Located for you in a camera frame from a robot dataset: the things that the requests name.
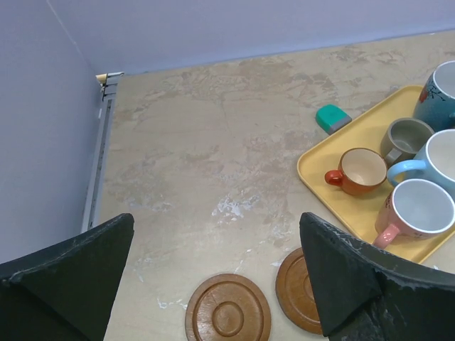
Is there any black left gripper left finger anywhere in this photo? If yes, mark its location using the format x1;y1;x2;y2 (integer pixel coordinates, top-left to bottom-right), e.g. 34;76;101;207
1;213;134;340

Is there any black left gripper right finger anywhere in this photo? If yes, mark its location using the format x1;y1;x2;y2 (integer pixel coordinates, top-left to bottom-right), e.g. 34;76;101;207
299;212;454;340

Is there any dark ringed wooden coaster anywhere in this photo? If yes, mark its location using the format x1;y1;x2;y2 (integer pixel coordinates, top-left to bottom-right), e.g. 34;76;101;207
185;274;272;341

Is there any light blue mug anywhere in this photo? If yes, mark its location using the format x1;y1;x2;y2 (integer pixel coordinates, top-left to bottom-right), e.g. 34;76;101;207
387;129;455;199

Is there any small orange cup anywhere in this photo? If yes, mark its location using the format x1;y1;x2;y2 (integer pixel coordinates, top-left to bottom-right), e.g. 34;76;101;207
324;148;387;196

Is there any small grey cup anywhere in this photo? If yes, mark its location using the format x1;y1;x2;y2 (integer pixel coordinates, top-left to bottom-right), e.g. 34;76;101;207
380;118;434;168

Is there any yellow plastic tray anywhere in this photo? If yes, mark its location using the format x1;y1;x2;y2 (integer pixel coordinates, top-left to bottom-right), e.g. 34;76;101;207
297;84;455;264

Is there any green whiteboard eraser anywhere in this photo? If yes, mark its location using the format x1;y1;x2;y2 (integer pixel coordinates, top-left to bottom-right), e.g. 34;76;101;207
316;104;352;135

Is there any dark teal floral mug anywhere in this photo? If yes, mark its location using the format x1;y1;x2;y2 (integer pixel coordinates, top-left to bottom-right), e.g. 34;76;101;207
413;60;455;132

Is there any pink handled mug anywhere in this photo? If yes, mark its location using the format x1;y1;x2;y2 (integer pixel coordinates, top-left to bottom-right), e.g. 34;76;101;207
373;179;454;249

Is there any aluminium table edge rail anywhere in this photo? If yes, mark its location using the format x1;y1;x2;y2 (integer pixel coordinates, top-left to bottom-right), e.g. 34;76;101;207
80;72;124;233

